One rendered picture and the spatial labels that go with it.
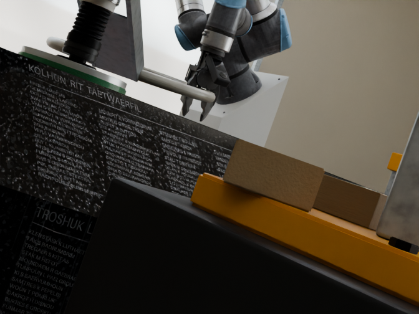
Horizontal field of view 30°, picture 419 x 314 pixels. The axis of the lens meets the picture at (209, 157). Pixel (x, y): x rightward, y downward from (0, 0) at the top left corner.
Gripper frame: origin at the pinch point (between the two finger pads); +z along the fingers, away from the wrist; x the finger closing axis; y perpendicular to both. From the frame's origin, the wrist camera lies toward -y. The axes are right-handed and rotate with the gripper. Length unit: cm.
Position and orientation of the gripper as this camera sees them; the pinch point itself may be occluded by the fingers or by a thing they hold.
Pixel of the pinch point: (194, 114)
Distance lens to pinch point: 229.5
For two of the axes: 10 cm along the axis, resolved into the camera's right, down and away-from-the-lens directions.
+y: -4.3, -2.3, 8.8
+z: -3.3, 9.4, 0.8
